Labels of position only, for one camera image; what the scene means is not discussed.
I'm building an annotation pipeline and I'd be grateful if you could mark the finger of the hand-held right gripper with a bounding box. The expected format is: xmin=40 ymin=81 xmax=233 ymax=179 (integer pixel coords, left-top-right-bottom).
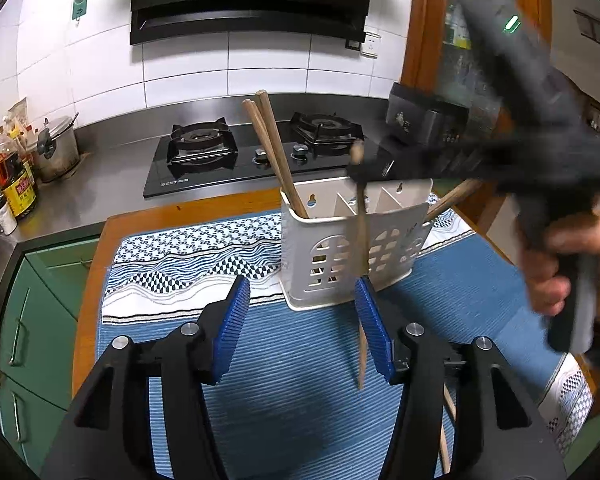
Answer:
xmin=377 ymin=141 xmax=487 ymax=167
xmin=349 ymin=160 xmax=498 ymax=186

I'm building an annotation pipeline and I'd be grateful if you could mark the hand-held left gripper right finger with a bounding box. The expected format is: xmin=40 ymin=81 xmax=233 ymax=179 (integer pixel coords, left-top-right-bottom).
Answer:
xmin=355 ymin=276 xmax=567 ymax=480

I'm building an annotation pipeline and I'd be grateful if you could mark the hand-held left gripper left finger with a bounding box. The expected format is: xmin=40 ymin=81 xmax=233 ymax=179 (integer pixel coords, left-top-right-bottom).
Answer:
xmin=40 ymin=275 xmax=252 ymax=480

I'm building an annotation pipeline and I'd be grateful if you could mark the wooden chopstick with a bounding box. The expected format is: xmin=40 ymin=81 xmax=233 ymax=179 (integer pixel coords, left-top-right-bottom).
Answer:
xmin=256 ymin=90 xmax=306 ymax=211
xmin=350 ymin=141 xmax=371 ymax=391
xmin=425 ymin=180 xmax=483 ymax=223
xmin=242 ymin=100 xmax=309 ymax=220

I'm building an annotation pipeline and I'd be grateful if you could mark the group of wooden chopsticks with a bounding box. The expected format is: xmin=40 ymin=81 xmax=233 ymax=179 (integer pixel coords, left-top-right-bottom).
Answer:
xmin=439 ymin=385 xmax=458 ymax=476

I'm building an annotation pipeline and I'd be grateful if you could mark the white plastic chopstick holder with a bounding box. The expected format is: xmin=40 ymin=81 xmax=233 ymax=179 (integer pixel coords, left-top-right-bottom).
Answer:
xmin=280 ymin=176 xmax=435 ymax=311

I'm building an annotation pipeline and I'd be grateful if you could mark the person's right hand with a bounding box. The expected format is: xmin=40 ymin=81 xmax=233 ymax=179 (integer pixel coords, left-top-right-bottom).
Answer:
xmin=522 ymin=210 xmax=600 ymax=322

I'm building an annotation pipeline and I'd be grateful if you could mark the black countertop appliance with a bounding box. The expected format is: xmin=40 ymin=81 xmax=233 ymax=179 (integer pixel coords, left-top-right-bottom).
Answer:
xmin=384 ymin=81 xmax=471 ymax=171

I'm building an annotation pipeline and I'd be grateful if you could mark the blue white patterned tablecloth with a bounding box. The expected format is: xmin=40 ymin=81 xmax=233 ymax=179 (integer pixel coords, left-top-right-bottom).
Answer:
xmin=101 ymin=207 xmax=593 ymax=461

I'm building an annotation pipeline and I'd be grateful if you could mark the blue ribbed mat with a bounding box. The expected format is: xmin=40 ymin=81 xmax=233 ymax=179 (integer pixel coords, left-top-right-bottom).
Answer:
xmin=96 ymin=237 xmax=581 ymax=480

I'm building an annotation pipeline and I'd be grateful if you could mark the wooden glass door cabinet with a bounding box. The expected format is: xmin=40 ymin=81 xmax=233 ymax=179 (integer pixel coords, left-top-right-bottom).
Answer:
xmin=400 ymin=0 xmax=553 ymax=211

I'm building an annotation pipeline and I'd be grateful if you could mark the black gas stove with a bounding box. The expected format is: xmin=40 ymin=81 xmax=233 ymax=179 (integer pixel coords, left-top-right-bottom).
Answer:
xmin=142 ymin=112 xmax=396 ymax=200

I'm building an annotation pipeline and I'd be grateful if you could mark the green kitchen cabinet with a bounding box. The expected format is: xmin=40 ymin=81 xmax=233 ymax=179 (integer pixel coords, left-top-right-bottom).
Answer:
xmin=0 ymin=237 xmax=101 ymax=461

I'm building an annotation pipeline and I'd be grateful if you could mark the steel pot with lid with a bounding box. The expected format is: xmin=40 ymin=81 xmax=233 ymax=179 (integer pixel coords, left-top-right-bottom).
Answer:
xmin=32 ymin=112 xmax=81 ymax=183

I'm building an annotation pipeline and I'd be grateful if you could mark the yellow label sauce bottle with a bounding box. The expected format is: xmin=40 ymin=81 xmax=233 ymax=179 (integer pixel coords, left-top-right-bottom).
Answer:
xmin=0 ymin=135 xmax=38 ymax=221

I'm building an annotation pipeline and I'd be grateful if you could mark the small white bottle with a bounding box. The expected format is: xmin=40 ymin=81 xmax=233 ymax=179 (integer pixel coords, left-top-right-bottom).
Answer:
xmin=0 ymin=192 xmax=18 ymax=236

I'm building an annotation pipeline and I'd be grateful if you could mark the white wall outlet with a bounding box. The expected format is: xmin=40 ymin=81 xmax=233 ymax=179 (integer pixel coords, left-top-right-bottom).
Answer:
xmin=360 ymin=30 xmax=382 ymax=58

